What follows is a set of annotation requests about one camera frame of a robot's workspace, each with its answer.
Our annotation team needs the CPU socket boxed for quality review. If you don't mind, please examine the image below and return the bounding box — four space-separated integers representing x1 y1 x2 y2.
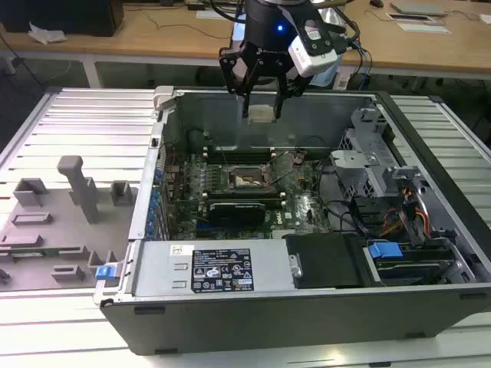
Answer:
228 165 269 192

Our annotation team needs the grey laptop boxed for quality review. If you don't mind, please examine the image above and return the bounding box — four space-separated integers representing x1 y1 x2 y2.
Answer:
390 0 448 16

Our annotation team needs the grey metal disk bay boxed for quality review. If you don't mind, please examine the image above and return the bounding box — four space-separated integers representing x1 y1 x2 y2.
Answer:
329 107 396 200

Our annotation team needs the grey parts rack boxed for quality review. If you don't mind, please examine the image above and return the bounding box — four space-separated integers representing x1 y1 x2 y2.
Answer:
0 155 141 292

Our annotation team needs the wooden desk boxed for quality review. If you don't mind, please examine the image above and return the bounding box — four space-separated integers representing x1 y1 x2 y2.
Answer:
0 0 491 81

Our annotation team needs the grey power supply unit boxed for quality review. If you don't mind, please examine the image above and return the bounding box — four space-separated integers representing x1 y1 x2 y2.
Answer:
133 239 298 298

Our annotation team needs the black RAM stick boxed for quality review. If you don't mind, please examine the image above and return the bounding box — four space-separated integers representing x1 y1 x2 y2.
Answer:
203 190 287 210

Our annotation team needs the green RAM stick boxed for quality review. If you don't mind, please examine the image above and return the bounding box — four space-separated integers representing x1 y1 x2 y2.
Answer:
0 247 62 258

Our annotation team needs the hard disk in blue carrier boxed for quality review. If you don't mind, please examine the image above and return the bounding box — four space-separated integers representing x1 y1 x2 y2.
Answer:
366 240 452 287

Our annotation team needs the white crumpled paper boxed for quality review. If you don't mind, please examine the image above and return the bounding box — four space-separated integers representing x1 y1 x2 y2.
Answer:
28 21 68 44

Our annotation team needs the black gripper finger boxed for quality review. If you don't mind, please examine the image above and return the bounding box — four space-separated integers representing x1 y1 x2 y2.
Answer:
218 48 259 118
272 72 308 118

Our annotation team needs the open black PC case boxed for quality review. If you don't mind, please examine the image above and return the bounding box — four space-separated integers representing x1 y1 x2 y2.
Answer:
94 84 491 356

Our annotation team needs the black graphics card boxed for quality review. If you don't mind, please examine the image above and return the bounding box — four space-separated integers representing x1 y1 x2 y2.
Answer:
209 202 266 225

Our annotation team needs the orange red yellow wire bundle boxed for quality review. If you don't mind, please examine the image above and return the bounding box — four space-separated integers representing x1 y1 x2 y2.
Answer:
383 187 433 238

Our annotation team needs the black desktop computer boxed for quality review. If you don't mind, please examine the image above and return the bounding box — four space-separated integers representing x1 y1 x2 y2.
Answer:
0 0 126 38

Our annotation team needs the black plastic shroud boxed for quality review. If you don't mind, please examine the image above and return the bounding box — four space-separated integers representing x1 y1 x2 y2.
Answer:
285 234 364 289

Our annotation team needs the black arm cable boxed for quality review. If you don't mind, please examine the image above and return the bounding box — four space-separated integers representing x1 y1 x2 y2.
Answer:
337 15 365 77

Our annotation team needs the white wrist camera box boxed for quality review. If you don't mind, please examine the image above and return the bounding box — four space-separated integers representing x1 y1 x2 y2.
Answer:
287 17 342 77

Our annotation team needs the grey case handle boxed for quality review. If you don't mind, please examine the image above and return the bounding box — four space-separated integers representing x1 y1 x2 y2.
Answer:
152 86 176 112

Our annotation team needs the silver square CPU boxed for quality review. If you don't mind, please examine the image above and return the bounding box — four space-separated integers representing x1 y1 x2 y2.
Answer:
248 103 278 123

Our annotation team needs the green motherboard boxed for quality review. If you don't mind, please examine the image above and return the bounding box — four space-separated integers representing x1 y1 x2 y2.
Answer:
164 147 334 241

